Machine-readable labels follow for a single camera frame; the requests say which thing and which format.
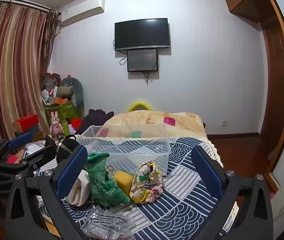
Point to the yellow floral scrunchie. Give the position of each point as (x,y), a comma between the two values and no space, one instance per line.
(144,186)

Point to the dark purple clothing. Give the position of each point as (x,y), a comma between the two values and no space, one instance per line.
(94,120)

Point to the cream lace bed cover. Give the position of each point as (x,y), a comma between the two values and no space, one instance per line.
(213,150)

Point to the navy patterned bedspread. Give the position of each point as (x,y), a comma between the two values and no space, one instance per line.
(182,205)

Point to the brown wooden door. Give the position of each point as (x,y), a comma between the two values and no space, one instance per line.
(277,92)

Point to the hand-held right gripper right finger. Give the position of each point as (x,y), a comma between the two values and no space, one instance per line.
(207,175)

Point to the large grey plush toy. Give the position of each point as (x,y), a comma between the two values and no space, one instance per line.
(75,92)

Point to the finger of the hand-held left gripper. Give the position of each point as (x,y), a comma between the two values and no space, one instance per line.
(49,147)
(20,141)

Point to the red cardboard box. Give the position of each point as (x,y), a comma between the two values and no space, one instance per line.
(26,122)

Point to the pink rabbit doll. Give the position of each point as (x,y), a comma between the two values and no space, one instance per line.
(56,127)

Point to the silver glitter pouch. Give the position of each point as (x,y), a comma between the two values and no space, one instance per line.
(104,226)

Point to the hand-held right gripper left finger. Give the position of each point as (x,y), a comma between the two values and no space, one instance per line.
(69,175)

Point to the small black wall monitor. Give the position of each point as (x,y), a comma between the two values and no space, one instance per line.
(142,60)

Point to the yellow fuzzy plush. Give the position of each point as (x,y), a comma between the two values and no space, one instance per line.
(140,104)

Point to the black wall television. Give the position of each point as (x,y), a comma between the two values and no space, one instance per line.
(142,33)

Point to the green fabric storage box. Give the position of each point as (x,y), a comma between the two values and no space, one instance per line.
(62,111)

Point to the white cloth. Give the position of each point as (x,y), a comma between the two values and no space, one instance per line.
(79,192)

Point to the dark blue box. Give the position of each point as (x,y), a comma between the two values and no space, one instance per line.
(30,131)

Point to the striped brown curtain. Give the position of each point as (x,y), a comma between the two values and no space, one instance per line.
(11,67)

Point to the white curtain rail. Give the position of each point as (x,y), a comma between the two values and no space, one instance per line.
(21,2)

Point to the white air conditioner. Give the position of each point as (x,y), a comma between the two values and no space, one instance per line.
(82,11)

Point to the green bottle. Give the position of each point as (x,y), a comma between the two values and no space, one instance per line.
(65,128)

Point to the pile of toys and packets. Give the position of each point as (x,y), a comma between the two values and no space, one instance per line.
(50,90)

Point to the clear plastic storage box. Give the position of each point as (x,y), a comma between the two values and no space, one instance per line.
(132,152)

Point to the white wall socket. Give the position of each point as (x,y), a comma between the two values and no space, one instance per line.
(224,123)

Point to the red plush cloth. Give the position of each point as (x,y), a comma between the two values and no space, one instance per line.
(76,123)

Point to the green knitted glove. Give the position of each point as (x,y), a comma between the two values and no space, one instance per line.
(99,180)

